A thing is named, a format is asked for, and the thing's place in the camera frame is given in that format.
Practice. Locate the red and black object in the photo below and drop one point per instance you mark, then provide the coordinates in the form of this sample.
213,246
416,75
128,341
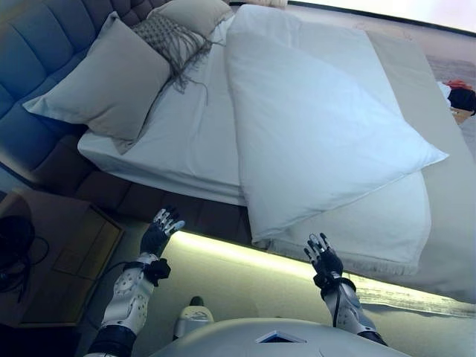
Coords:
463,93

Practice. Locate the padded tufted headboard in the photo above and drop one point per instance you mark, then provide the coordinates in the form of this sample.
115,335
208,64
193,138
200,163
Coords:
33,56

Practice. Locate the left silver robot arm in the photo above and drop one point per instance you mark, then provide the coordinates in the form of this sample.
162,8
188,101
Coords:
128,297

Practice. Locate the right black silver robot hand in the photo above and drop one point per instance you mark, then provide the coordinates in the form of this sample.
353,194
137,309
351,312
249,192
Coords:
329,264

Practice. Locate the white duvet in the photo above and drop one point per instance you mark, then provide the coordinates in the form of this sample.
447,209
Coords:
316,122

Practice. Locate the wooden nightstand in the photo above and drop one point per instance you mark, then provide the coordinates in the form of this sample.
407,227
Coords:
70,241

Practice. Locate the grey woven fringed cushion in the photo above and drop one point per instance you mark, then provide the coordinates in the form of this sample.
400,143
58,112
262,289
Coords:
167,41

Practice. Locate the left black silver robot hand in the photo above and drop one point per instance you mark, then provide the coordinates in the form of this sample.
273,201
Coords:
154,238

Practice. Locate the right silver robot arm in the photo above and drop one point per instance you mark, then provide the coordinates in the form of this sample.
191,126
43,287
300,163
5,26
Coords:
349,308

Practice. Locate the large beige pillow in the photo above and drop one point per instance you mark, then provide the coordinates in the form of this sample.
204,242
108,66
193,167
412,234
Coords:
108,89

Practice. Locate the grey streaked floor rug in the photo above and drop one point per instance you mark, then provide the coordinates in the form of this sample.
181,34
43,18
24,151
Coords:
416,297

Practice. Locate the brown padded bed frame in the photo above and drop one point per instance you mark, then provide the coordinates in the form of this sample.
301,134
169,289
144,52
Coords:
156,201

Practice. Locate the silver robot torso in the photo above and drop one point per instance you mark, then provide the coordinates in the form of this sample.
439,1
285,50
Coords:
230,338

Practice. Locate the white sheeted mattress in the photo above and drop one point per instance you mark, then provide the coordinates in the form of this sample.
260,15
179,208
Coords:
193,141

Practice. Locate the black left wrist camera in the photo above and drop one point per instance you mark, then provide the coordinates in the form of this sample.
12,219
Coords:
158,270

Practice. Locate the left silver robot leg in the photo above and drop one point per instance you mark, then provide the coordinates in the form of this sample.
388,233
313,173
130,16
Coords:
193,316

